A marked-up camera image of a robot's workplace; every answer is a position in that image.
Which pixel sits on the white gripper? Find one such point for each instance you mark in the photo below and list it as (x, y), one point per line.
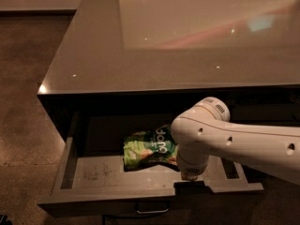
(191, 169)

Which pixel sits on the drawer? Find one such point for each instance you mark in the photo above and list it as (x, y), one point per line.
(91, 179)

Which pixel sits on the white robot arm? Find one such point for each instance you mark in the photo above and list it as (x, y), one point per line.
(205, 130)

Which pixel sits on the grey drawer cabinet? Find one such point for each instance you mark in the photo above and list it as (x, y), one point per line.
(150, 56)

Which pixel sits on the green snack bag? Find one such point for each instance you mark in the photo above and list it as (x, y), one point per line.
(150, 148)

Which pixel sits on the dark object floor corner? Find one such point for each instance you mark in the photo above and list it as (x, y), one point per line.
(4, 220)

